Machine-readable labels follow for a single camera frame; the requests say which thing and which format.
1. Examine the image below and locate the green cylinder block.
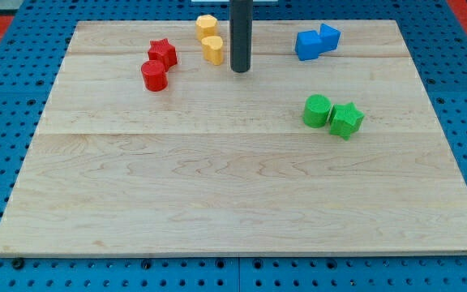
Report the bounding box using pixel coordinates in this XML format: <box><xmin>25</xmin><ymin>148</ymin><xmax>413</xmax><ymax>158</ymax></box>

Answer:
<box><xmin>302</xmin><ymin>94</ymin><xmax>332</xmax><ymax>128</ymax></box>

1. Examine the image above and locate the light wooden board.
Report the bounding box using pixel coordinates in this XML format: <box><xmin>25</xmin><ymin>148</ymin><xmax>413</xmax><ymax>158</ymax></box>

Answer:
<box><xmin>0</xmin><ymin>20</ymin><xmax>467</xmax><ymax>258</ymax></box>

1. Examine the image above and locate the yellow heart block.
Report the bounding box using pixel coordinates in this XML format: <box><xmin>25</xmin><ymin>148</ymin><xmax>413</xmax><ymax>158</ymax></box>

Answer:
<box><xmin>201</xmin><ymin>36</ymin><xmax>224</xmax><ymax>66</ymax></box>

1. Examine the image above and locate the red cylinder block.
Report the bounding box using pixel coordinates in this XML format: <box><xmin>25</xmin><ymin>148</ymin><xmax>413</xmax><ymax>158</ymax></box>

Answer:
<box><xmin>140</xmin><ymin>60</ymin><xmax>168</xmax><ymax>92</ymax></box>

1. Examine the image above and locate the green star block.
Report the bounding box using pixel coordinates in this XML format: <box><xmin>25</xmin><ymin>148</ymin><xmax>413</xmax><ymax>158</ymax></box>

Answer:
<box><xmin>328</xmin><ymin>102</ymin><xmax>365</xmax><ymax>140</ymax></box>

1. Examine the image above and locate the red star block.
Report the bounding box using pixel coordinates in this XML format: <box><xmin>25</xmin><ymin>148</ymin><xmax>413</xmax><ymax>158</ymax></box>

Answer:
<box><xmin>148</xmin><ymin>38</ymin><xmax>178</xmax><ymax>71</ymax></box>

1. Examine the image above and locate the yellow hexagon block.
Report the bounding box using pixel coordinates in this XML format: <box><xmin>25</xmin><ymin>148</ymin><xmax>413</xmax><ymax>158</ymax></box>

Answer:
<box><xmin>195</xmin><ymin>15</ymin><xmax>218</xmax><ymax>41</ymax></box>

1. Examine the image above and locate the blue cube block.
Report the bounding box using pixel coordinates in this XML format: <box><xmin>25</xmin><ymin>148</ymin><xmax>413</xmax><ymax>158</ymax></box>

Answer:
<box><xmin>294</xmin><ymin>30</ymin><xmax>322</xmax><ymax>61</ymax></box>

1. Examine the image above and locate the dark grey cylindrical pointer rod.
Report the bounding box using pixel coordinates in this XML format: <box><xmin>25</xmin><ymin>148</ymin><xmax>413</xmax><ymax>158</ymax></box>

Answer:
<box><xmin>229</xmin><ymin>0</ymin><xmax>253</xmax><ymax>73</ymax></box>

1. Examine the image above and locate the blue triangular block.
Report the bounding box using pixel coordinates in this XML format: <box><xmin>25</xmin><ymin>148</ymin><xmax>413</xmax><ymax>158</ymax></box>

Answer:
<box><xmin>319</xmin><ymin>24</ymin><xmax>341</xmax><ymax>53</ymax></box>

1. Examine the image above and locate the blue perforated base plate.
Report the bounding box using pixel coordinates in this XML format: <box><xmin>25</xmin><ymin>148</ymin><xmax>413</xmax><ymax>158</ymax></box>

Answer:
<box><xmin>0</xmin><ymin>0</ymin><xmax>467</xmax><ymax>291</ymax></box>

